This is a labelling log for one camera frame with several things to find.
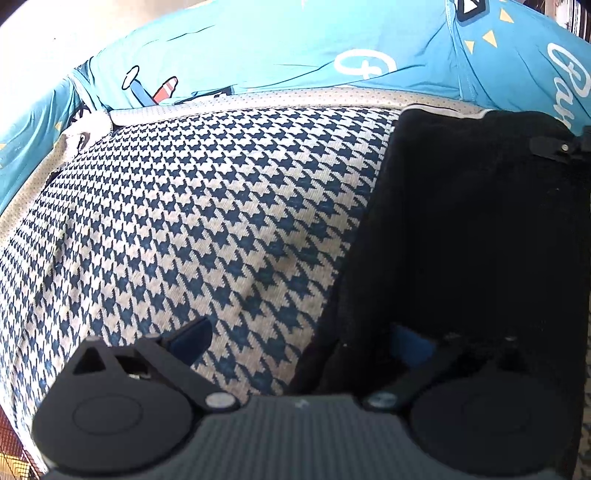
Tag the blue printed bed sheet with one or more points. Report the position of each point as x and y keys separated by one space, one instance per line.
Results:
x=277 y=46

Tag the houndstooth mattress cover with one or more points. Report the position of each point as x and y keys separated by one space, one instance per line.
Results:
x=184 y=207

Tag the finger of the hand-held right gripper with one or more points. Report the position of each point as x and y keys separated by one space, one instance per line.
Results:
x=554 y=146

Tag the black shirt with white stripes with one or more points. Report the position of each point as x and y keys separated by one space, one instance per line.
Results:
x=461 y=221

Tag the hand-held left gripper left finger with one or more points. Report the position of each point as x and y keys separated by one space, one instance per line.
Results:
x=191 y=337

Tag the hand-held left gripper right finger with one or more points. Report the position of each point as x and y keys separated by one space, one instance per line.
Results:
x=411 y=341

